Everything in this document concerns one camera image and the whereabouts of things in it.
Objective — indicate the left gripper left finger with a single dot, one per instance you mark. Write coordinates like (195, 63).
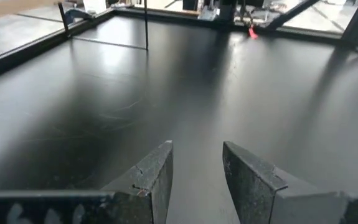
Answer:
(153, 186)

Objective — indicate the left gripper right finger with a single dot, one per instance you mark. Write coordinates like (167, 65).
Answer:
(253, 193)

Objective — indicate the black table mat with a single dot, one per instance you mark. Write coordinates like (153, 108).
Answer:
(197, 93)

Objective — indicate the small red tag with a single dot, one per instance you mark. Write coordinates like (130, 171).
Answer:
(253, 32)

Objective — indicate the black metal rig frame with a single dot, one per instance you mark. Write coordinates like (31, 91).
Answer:
(26, 53)

